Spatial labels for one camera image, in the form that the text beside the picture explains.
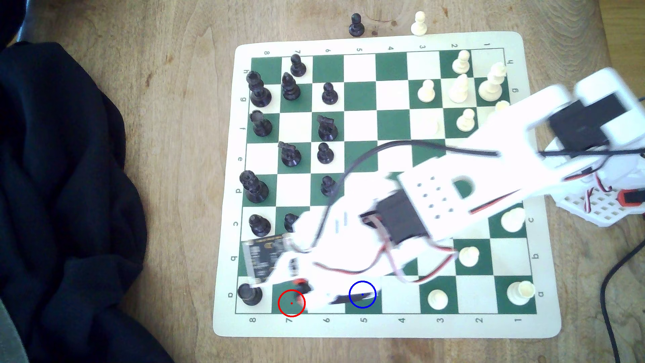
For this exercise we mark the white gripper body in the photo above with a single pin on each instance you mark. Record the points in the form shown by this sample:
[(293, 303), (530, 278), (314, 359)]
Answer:
[(331, 297)]

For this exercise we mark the white chess rook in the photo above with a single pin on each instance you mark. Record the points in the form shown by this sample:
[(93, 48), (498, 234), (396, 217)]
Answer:
[(520, 293)]

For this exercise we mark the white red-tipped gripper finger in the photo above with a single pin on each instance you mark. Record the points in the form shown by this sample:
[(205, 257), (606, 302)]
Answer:
[(322, 300), (297, 278)]

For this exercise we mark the black chess pawn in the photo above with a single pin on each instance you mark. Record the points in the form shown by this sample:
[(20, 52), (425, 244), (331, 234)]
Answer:
[(356, 26), (329, 95), (327, 187), (290, 221), (298, 66), (325, 154), (260, 226)]

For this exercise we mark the green white chess mat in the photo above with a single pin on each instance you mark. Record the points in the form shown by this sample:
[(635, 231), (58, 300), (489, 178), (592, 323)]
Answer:
[(363, 126)]

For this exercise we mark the dark chair part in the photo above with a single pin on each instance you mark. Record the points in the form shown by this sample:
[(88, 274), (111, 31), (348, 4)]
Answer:
[(12, 17)]

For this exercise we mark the white chess piece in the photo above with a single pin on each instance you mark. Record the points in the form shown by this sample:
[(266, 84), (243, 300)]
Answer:
[(502, 106)]

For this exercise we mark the red clamp piece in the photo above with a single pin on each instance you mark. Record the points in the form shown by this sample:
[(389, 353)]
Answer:
[(632, 196)]

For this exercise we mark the grey fabric corner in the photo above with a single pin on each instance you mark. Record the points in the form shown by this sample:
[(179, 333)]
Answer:
[(10, 338)]

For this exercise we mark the black chess bishop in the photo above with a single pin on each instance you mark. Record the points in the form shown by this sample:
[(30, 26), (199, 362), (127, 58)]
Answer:
[(291, 88)]

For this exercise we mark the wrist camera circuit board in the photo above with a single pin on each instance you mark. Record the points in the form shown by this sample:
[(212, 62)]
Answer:
[(262, 257)]

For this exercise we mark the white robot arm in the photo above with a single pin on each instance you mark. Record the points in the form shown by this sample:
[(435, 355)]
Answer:
[(504, 151)]

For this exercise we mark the black cloth garment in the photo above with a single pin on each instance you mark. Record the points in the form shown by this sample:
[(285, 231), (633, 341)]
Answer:
[(65, 201)]

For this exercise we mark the black queen d8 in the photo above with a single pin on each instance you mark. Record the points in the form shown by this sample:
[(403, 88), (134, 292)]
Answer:
[(254, 187)]

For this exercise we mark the white chess pawn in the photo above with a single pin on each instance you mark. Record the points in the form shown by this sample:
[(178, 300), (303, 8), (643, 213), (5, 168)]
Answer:
[(432, 123), (513, 221), (437, 300), (418, 25), (466, 121), (461, 63), (427, 93), (468, 256)]

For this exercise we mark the black chess knight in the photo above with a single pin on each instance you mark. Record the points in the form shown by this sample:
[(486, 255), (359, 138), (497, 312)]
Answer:
[(290, 155), (327, 129)]

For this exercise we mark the white gridded robot base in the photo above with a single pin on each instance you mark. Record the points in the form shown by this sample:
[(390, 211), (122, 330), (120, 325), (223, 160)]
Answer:
[(594, 206)]

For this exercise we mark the white chess king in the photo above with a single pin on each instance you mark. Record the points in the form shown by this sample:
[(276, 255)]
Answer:
[(491, 85)]

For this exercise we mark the white chess bishop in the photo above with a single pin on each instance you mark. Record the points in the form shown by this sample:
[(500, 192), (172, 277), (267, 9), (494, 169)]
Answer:
[(458, 89)]

